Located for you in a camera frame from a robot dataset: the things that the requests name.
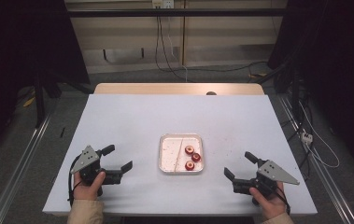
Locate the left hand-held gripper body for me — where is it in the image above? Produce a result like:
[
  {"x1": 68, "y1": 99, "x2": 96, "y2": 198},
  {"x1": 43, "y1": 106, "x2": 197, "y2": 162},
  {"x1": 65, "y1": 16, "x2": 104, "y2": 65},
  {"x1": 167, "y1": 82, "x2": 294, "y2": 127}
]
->
[{"x1": 70, "y1": 145, "x2": 123, "y2": 197}]

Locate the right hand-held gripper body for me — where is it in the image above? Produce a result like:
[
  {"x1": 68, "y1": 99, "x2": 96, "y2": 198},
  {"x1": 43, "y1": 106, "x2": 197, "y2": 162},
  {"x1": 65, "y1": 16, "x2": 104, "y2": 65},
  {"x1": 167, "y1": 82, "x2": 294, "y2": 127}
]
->
[{"x1": 232, "y1": 158, "x2": 301, "y2": 206}]

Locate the white square tray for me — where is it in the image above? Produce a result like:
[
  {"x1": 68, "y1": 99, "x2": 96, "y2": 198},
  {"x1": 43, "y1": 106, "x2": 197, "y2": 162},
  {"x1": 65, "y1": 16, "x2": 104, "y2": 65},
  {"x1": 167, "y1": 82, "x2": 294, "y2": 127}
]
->
[{"x1": 158, "y1": 133, "x2": 205, "y2": 175}]

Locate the thin bamboo skewer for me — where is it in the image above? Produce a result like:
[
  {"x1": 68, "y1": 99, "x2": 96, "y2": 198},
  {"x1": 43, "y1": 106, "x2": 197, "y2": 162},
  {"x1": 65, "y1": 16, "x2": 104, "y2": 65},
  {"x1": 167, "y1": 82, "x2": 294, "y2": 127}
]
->
[{"x1": 174, "y1": 138, "x2": 184, "y2": 173}]

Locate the person's right hand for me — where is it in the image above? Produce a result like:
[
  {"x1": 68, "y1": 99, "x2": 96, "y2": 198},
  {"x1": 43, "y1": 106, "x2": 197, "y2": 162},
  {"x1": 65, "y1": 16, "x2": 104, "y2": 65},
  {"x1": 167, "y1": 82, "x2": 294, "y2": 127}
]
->
[{"x1": 248, "y1": 181, "x2": 288, "y2": 222}]

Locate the person's left hand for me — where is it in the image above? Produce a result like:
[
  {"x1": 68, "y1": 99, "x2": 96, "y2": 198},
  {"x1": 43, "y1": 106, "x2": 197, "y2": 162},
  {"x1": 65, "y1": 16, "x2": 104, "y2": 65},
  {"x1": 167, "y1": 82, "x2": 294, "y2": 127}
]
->
[{"x1": 72, "y1": 171, "x2": 106, "y2": 201}]

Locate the black metal stand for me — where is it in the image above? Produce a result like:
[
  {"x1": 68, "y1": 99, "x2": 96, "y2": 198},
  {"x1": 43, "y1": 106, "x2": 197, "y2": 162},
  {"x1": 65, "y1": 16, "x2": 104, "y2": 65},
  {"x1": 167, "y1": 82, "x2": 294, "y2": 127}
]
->
[{"x1": 32, "y1": 69, "x2": 63, "y2": 129}]

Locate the light wooden table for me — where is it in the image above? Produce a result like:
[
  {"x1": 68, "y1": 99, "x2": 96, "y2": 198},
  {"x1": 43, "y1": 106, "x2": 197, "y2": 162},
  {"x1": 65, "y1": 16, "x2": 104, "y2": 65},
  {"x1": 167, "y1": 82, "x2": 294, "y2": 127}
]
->
[{"x1": 93, "y1": 82, "x2": 265, "y2": 96}]

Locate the black curtain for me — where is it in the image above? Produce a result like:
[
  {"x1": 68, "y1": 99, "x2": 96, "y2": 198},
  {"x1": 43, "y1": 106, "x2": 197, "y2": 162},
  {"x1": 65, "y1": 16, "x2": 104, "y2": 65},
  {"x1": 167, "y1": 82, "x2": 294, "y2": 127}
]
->
[
  {"x1": 267, "y1": 0, "x2": 354, "y2": 171},
  {"x1": 0, "y1": 0, "x2": 91, "y2": 166}
]

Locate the black horizontal metal bar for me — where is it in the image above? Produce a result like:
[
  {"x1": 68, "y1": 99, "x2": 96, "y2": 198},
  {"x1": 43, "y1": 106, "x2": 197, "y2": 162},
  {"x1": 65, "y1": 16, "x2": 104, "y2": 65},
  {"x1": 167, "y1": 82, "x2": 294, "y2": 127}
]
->
[{"x1": 66, "y1": 7, "x2": 289, "y2": 19}]

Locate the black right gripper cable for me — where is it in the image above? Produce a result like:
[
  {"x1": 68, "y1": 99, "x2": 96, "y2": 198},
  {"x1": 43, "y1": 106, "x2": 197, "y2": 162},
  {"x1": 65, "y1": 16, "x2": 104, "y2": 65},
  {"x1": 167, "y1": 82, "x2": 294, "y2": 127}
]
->
[{"x1": 276, "y1": 188, "x2": 291, "y2": 216}]

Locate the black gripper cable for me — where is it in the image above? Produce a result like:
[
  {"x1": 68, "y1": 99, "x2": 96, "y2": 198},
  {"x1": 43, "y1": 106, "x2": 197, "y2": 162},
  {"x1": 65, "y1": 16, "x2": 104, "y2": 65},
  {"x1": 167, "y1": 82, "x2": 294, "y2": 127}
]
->
[
  {"x1": 276, "y1": 188, "x2": 291, "y2": 216},
  {"x1": 67, "y1": 154, "x2": 83, "y2": 207}
]

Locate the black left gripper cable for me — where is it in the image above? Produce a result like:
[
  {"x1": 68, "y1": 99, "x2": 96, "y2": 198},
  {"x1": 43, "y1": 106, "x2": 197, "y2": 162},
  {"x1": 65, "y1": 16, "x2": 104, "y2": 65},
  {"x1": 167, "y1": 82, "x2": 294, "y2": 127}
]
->
[{"x1": 67, "y1": 154, "x2": 83, "y2": 207}]

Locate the aluminium floor rail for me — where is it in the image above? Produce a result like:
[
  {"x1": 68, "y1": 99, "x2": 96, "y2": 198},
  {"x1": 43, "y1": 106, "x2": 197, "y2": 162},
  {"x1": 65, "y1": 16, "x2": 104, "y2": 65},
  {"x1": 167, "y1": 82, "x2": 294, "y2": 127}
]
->
[
  {"x1": 277, "y1": 93, "x2": 354, "y2": 224},
  {"x1": 0, "y1": 110, "x2": 56, "y2": 224}
]

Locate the white floor cable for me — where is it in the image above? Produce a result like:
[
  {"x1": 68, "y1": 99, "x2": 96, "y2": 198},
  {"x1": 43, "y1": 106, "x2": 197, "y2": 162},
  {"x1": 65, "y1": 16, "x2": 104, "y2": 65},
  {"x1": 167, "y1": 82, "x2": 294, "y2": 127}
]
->
[{"x1": 298, "y1": 101, "x2": 341, "y2": 169}]

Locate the black floor cable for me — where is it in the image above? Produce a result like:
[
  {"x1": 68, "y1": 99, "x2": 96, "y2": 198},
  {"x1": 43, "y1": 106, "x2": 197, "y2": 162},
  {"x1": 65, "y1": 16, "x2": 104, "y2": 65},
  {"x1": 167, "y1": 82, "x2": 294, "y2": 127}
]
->
[{"x1": 164, "y1": 61, "x2": 270, "y2": 75}]

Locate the black hanging cable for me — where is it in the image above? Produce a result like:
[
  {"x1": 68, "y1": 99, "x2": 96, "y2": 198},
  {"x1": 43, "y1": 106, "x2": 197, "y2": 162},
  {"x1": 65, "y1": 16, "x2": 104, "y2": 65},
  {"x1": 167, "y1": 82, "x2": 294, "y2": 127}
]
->
[{"x1": 154, "y1": 16, "x2": 194, "y2": 83}]

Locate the white wall socket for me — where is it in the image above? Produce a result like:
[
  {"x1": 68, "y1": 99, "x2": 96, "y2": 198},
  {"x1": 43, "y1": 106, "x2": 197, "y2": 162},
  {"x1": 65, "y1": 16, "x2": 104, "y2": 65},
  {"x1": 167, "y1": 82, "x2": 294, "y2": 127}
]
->
[{"x1": 151, "y1": 0, "x2": 175, "y2": 9}]

